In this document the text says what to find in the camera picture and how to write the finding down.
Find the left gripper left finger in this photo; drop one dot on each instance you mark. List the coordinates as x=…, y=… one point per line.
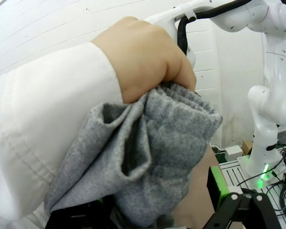
x=69, y=217

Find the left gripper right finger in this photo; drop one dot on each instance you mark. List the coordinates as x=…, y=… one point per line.
x=214, y=186

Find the grey training pants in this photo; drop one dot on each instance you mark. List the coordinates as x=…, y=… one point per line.
x=162, y=143

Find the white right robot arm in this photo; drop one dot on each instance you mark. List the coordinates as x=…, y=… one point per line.
x=274, y=71

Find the person's right hand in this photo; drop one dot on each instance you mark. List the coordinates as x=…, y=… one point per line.
x=143, y=55

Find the small cardboard box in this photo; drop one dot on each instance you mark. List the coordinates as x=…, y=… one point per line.
x=247, y=146

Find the grey aluminium base plate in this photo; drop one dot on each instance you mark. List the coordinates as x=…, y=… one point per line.
x=231, y=169

